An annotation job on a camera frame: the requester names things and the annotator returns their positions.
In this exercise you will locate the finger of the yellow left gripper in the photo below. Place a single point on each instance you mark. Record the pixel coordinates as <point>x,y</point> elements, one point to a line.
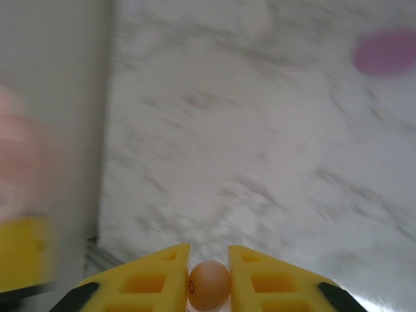
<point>26,253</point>

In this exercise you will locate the purple earbud charging case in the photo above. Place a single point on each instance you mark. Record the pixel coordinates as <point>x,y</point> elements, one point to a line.
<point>386,52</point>

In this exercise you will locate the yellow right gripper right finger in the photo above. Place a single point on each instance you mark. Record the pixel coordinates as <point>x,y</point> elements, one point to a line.
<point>247,292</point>

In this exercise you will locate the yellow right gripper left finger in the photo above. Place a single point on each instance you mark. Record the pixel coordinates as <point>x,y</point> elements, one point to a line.
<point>152,292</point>

